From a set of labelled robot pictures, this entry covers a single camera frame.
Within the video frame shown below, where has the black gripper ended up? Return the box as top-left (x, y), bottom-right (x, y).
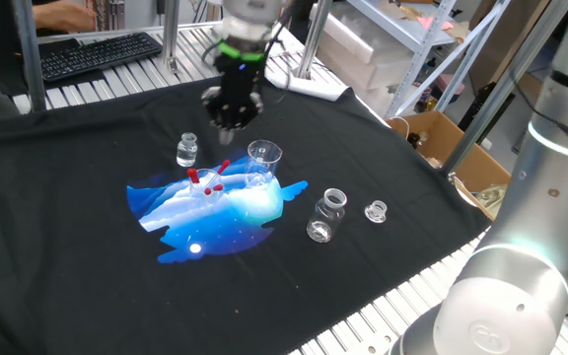
top-left (200, 52), bottom-right (265, 145)

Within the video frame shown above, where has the person's bare hand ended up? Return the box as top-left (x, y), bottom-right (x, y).
top-left (32, 0), bottom-right (98, 35)

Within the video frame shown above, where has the small clear glass vial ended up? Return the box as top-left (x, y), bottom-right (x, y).
top-left (175, 131), bottom-right (199, 169)

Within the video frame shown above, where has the tall clear glass beaker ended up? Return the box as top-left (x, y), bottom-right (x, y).
top-left (244, 139), bottom-right (284, 191)

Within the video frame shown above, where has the short glass beaker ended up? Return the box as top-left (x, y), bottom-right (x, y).
top-left (187, 168), bottom-right (227, 205)

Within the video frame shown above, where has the wide-mouth glass bottle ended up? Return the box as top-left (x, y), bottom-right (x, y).
top-left (305, 186), bottom-right (349, 245)

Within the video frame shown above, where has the white storage box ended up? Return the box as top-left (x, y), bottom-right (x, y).
top-left (313, 2), bottom-right (416, 93)

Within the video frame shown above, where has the black computer keyboard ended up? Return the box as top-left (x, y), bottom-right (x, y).
top-left (38, 31), bottom-right (164, 84)

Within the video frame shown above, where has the glass bottle stopper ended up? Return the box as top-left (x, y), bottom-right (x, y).
top-left (363, 199), bottom-right (389, 225)

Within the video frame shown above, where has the black cloth with blue print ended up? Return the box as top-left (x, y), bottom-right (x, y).
top-left (0, 76), bottom-right (493, 355)

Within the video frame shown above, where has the black flat panel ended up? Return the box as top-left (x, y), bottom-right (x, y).
top-left (457, 81), bottom-right (517, 145)

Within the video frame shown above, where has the brown cardboard box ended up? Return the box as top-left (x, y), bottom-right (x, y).
top-left (385, 109), bottom-right (513, 224)

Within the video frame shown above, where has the beige bag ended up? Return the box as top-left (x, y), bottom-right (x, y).
top-left (474, 182), bottom-right (511, 219)

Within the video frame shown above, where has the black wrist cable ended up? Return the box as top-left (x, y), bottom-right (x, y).
top-left (200, 0), bottom-right (298, 106)

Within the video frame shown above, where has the aluminium frame post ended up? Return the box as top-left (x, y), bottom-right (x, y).
top-left (160, 0), bottom-right (182, 74)
top-left (439, 0), bottom-right (568, 177)
top-left (11, 0), bottom-right (48, 114)
top-left (295, 0), bottom-right (335, 81)

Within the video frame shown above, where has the white metal shelf frame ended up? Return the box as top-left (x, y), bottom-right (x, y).
top-left (347, 0), bottom-right (512, 121)

